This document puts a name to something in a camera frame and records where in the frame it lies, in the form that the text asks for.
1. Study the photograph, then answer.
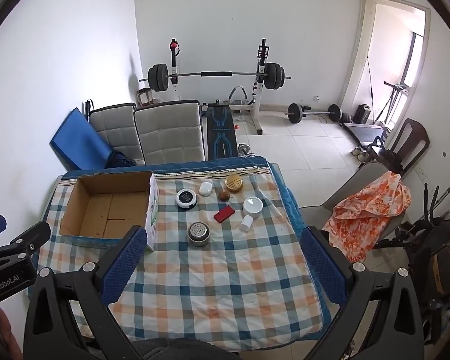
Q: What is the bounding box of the silver round tin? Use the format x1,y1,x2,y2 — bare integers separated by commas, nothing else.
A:
187,222,210,247

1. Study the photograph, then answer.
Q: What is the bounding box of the black and white round jar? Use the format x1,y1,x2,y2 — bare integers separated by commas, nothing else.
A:
175,189,197,211

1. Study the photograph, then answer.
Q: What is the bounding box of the small white cylinder bottle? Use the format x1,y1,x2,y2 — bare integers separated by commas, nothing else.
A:
239,215,254,232

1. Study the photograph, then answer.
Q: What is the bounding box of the white jar with printed lid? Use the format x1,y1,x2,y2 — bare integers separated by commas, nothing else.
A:
243,197,263,219

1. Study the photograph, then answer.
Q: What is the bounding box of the white earbud case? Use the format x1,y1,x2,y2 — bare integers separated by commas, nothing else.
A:
198,181,214,197

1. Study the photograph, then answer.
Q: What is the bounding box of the red rectangular case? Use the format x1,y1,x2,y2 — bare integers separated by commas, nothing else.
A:
214,205,235,224

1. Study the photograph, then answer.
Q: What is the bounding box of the brown walnut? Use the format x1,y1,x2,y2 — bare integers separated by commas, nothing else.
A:
218,191,230,202

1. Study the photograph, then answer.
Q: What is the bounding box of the gold round tin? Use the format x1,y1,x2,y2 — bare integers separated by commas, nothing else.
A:
225,174,244,194

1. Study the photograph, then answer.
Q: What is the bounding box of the grey armchair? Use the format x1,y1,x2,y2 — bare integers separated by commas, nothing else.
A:
300,163,406,246

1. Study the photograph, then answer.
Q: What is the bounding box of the orange white patterned cloth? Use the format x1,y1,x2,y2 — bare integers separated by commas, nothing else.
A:
322,171,411,263

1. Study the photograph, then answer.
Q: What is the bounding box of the open cardboard box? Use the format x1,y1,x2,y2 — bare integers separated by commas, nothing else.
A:
59,171,159,252

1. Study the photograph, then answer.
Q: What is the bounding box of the blue foam mat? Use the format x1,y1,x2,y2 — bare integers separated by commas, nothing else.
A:
50,108,113,170

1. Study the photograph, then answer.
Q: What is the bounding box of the dark blue knitted fabric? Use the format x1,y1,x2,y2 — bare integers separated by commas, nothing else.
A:
105,150,136,169

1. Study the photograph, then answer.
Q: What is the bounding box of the grey quilted cushion left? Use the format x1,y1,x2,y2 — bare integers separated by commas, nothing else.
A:
89,103,145,166

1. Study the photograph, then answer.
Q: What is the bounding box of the grey quilted cushion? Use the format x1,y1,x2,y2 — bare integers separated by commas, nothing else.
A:
134,100,206,165
89,103,145,166

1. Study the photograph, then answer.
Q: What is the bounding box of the grey quilted cushion right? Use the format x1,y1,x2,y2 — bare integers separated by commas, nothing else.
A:
134,100,206,165

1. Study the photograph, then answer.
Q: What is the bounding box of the chrome dumbbell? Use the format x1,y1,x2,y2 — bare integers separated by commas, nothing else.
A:
237,143,251,157

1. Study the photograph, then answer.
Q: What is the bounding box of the dark wooden chair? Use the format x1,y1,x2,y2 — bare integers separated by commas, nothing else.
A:
367,118,430,176

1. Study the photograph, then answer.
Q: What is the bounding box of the black blue weight bench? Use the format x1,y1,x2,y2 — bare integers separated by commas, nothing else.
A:
206,106,238,161

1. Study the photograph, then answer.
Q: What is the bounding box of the small barbell on floor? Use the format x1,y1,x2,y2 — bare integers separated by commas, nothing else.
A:
284,103,342,125

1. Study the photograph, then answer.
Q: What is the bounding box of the barbell on rack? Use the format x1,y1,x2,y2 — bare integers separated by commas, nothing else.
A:
140,63,292,92

